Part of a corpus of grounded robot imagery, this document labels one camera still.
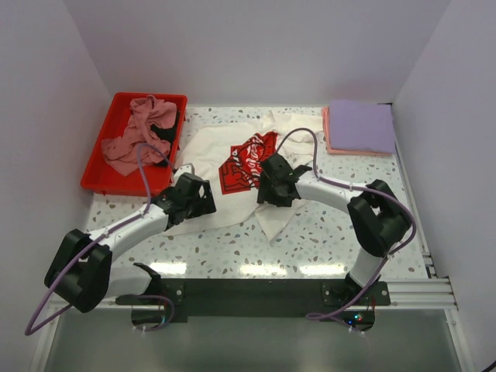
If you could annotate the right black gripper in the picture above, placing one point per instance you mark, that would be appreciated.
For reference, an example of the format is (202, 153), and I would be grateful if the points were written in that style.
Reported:
(265, 195)

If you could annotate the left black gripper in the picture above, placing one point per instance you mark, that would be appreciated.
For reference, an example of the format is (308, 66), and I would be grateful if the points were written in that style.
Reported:
(204, 205)

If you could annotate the white t-shirt red print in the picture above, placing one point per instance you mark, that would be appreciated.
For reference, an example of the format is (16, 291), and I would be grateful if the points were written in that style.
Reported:
(229, 157)

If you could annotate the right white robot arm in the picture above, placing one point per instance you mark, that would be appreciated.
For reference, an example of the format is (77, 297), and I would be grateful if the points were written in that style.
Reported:
(382, 224)

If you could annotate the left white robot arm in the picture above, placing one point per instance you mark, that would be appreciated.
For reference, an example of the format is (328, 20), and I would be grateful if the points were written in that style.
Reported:
(82, 271)

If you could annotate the red plastic bin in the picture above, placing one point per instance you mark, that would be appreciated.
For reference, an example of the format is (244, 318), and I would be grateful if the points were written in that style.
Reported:
(101, 178)

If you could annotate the folded purple t-shirt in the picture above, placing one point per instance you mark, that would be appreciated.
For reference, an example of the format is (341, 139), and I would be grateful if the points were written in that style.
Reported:
(361, 126)

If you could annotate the black garment in bin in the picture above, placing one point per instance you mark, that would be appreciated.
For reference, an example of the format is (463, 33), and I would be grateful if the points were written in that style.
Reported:
(169, 135)

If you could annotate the pink crumpled t-shirt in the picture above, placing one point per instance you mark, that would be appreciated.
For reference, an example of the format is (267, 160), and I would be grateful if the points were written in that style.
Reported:
(138, 144)

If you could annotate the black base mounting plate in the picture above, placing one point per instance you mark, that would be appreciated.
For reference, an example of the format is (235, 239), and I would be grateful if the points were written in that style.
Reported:
(253, 298)

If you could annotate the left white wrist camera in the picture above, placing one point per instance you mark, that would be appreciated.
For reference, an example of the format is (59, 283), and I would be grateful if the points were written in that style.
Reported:
(185, 172)

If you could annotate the aluminium extrusion rail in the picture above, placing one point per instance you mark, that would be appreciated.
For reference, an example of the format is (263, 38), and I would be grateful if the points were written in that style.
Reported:
(424, 293)

